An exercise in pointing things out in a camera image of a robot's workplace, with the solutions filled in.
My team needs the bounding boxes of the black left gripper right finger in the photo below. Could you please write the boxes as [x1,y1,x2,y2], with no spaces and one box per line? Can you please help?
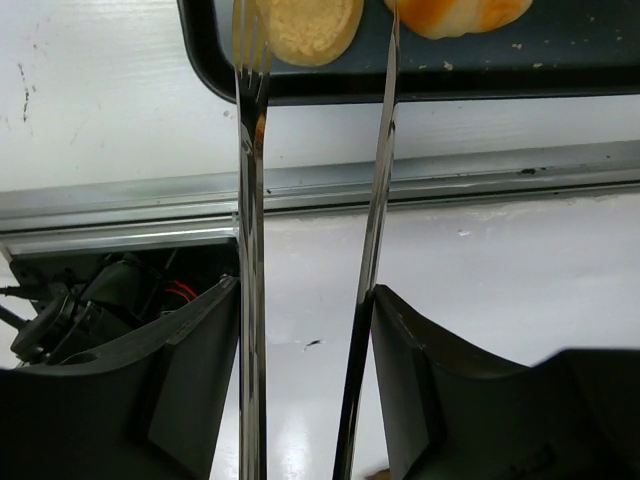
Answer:
[372,285,639,479]

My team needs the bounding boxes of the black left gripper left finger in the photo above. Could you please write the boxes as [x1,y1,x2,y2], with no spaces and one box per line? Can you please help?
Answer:
[1,277,240,479]

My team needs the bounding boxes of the stainless steel tongs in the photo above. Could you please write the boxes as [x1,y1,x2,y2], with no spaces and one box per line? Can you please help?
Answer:
[232,1,400,479]

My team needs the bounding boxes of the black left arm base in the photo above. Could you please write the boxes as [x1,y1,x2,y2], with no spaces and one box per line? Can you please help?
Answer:
[1,242,239,365]

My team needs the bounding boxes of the small round bread roll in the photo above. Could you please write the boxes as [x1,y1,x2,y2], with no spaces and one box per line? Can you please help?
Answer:
[256,0,364,67]

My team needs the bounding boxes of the black baking tray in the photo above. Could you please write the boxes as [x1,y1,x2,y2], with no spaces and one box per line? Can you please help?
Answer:
[176,0,640,106]

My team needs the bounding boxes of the aluminium front table rail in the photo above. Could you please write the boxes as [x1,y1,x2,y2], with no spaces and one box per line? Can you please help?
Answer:
[1,141,639,256]

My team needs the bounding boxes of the twisted glazed bread ring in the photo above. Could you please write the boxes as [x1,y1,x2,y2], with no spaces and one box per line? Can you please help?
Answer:
[383,0,534,40]

